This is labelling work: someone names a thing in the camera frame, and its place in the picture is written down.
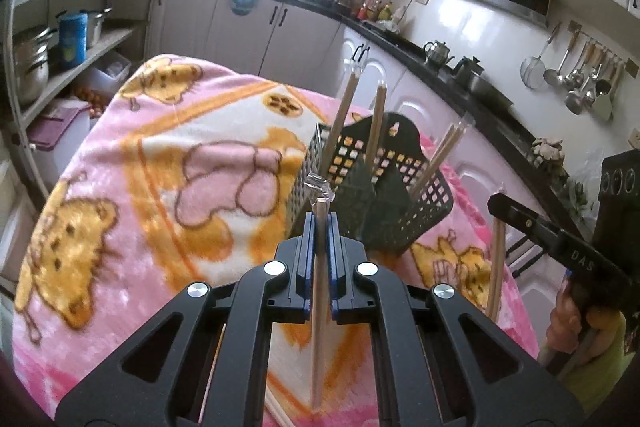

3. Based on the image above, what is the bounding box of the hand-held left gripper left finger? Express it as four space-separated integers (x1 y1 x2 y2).
54 212 318 427

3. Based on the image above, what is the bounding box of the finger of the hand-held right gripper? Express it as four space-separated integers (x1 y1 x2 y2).
487 193 633 308

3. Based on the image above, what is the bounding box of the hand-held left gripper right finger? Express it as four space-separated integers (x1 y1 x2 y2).
327 213 586 427

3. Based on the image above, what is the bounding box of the chopstick pair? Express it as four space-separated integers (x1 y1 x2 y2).
487 188 507 325
407 117 473 200
262 387 296 427
199 322 227 425
304 171 335 412
320 59 363 180
367 79 388 180

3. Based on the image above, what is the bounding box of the dark green plastic utensil basket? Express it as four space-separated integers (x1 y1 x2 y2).
287 111 455 258

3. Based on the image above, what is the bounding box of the person's right hand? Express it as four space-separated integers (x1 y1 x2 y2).
546 279 626 358

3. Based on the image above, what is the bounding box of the clear plastic bag of greens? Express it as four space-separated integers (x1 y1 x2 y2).
562 147 603 220

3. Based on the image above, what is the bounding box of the brown and white lumpy object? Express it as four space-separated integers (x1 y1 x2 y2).
530 137 567 170

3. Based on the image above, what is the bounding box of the pale kitchen turner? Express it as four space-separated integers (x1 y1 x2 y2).
591 59 626 122

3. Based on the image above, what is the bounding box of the large steel ladle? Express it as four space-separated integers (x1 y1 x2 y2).
565 49 603 116

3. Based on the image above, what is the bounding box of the black serving spoon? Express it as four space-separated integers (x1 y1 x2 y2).
595 54 621 96

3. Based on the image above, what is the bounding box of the black kitchen countertop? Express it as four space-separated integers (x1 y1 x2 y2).
159 0 596 240

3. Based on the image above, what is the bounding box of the steel serving spoon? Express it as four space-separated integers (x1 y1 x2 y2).
564 39 591 90

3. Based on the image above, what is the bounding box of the small steel ladle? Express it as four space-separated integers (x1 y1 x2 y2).
543 34 581 86

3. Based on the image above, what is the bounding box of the person's green clothing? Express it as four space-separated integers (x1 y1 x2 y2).
565 332 633 415

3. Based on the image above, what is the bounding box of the pink cartoon printed blanket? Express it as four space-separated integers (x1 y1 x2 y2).
10 53 543 427

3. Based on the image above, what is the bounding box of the black kettle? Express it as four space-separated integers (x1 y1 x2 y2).
451 56 515 110

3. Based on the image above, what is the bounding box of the stainless steel kettle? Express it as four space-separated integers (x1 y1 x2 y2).
423 40 457 68

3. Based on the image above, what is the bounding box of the cluster of condiment bottles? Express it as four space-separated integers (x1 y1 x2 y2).
356 0 396 22

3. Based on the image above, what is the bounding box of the pile of orange round produce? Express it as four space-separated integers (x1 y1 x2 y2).
72 84 110 122

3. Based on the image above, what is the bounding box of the clear plastic box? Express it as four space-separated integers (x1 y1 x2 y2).
92 51 133 85

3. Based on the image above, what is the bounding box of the grey plastic drawer cabinet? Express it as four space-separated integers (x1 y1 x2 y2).
0 142 46 298

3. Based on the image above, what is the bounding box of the small steel pot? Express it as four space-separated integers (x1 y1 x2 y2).
80 7 113 48

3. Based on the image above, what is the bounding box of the blue canister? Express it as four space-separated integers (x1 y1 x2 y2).
58 11 89 68

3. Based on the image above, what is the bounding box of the large steel pot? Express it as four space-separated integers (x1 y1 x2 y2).
11 26 57 106

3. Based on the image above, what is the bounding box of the wooden utensil hanging rail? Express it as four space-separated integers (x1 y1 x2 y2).
567 21 640 78

